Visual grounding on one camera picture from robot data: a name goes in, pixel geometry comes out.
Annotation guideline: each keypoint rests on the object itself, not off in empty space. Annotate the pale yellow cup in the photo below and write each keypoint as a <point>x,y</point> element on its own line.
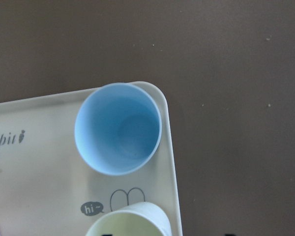
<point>139,219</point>

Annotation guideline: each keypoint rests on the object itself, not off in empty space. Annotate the blue cup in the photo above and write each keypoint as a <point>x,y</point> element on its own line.
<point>118,129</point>

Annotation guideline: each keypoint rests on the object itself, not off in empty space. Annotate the cream rabbit tray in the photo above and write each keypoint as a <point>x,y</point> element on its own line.
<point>46,189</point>

